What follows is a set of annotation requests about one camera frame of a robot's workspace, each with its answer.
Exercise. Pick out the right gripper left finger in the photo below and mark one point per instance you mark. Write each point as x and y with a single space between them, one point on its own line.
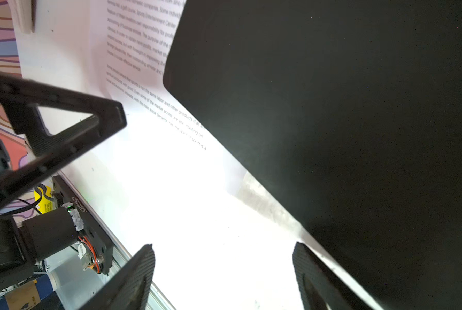
130 287

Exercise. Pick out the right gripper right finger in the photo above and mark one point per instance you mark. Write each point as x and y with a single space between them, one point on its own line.
319 287

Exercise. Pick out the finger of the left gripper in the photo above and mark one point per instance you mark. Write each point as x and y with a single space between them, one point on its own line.
21 99

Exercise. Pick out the printed paper sheet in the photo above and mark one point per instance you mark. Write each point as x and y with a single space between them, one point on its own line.
129 45

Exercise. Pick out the red folder with black interior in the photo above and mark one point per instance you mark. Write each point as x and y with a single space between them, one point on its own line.
350 114

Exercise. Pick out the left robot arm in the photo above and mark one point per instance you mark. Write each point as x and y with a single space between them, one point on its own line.
60 126

